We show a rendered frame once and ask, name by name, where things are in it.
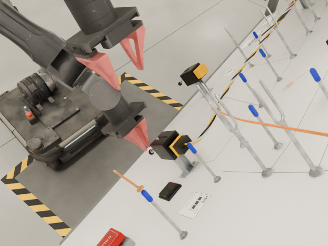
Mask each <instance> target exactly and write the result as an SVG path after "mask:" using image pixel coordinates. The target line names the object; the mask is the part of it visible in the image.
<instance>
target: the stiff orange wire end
mask: <svg viewBox="0 0 328 246"><path fill-rule="evenodd" d="M113 172H114V173H116V174H118V175H119V176H120V177H122V178H123V179H125V180H126V181H127V182H129V183H130V184H132V185H133V186H135V187H136V188H137V192H138V193H139V192H141V191H142V190H143V188H144V186H143V185H141V186H140V187H141V189H138V185H136V184H135V183H133V182H132V181H130V180H129V179H128V178H126V177H125V176H123V175H122V174H120V173H119V172H117V171H116V170H113Z"/></svg>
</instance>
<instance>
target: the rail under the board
mask: <svg viewBox="0 0 328 246"><path fill-rule="evenodd" d="M262 20H263V19H261V20H260V21H259V22H258V23H257V24H256V25H255V26H254V28H253V29H252V30H251V31H250V32H249V33H248V34H247V35H246V36H245V38H244V39H243V40H242V41H241V42H240V43H239V44H238V45H239V46H240V45H241V43H242V42H243V41H244V40H245V39H246V38H247V37H248V36H249V34H250V33H251V32H252V31H253V30H254V29H255V28H256V27H257V25H258V24H259V23H260V22H261V21H262ZM236 49H237V47H236V48H235V49H234V50H233V51H232V52H231V53H230V54H229V55H228V56H227V58H226V59H225V60H224V61H223V62H222V63H221V64H220V65H219V66H218V68H217V69H216V70H215V71H214V72H213V73H212V74H211V75H210V76H209V78H208V79H207V80H206V81H205V83H207V81H208V80H209V79H210V78H211V77H212V76H213V75H214V74H215V72H216V71H217V70H218V69H219V68H220V67H221V66H222V65H223V64H224V62H225V61H226V60H227V59H228V58H229V57H230V56H231V55H232V53H233V52H234V51H235V50H236ZM198 92H199V90H197V91H196V92H195V93H194V94H193V95H192V96H191V98H190V99H189V100H188V101H187V102H186V103H185V104H184V105H183V106H182V108H181V109H180V110H179V111H178V112H177V113H176V114H175V115H174V116H173V118H172V119H171V120H170V121H169V122H168V123H167V124H166V125H165V126H164V127H163V129H162V130H161V131H160V132H159V133H158V134H157V135H156V136H155V138H154V139H153V140H152V141H151V142H150V144H151V143H152V142H153V141H154V140H155V139H156V138H157V137H158V136H159V135H160V134H161V133H162V132H163V131H164V130H165V128H166V127H167V126H168V125H169V124H170V123H171V122H172V121H173V119H174V118H175V117H176V116H177V115H178V114H179V113H180V112H181V111H182V109H183V108H184V107H185V106H186V105H187V104H188V103H189V102H190V100H191V99H192V98H193V97H194V96H195V95H196V94H197V93H198ZM144 152H145V151H144V150H143V151H142V152H141V153H140V154H139V155H138V156H137V157H136V159H135V160H134V161H133V162H132V163H131V164H130V165H129V166H128V167H127V169H126V170H125V171H124V172H123V173H122V175H124V174H125V173H126V172H127V171H128V169H129V168H130V167H131V166H132V165H133V164H134V163H135V162H136V160H137V159H138V158H139V157H140V156H141V155H142V154H143V153H144ZM120 178H121V177H120V176H119V177H118V179H117V180H116V181H115V182H114V183H113V184H112V185H111V186H110V187H109V189H108V190H107V191H106V192H105V193H104V194H103V195H102V196H101V197H100V198H99V199H98V200H97V201H96V203H95V204H94V205H93V206H92V207H91V208H90V209H89V210H88V211H87V213H86V214H85V215H84V216H83V217H82V218H81V219H80V220H79V221H78V223H77V224H76V225H75V226H74V227H73V228H72V229H71V230H70V231H69V233H68V234H67V235H66V236H65V237H64V238H63V239H62V240H61V241H60V243H59V244H60V245H61V244H62V243H63V242H64V241H65V240H66V239H67V238H68V237H69V235H70V234H71V233H72V232H73V231H74V230H75V229H76V228H77V226H78V225H79V224H80V223H81V222H82V221H83V220H84V219H85V218H86V216H87V215H88V214H89V213H90V212H91V211H92V210H93V209H94V207H95V206H96V205H97V204H98V203H99V202H100V201H101V200H102V199H103V197H104V196H105V195H106V194H107V193H108V192H109V191H110V190H111V188H112V187H113V186H114V185H115V184H116V183H117V182H118V181H119V179H120Z"/></svg>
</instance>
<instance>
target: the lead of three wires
mask: <svg viewBox="0 0 328 246"><path fill-rule="evenodd" d="M216 116H217V114H216V113H215V112H213V116H212V118H211V119H210V121H209V123H208V125H207V127H206V129H205V130H204V131H203V132H202V134H201V135H200V136H199V137H198V138H197V139H196V140H194V141H192V142H190V143H191V144H192V145H194V144H196V143H198V142H199V141H200V140H201V139H202V138H203V137H204V135H205V134H206V133H207V132H208V131H209V129H210V128H211V125H212V123H213V122H214V120H215V118H216Z"/></svg>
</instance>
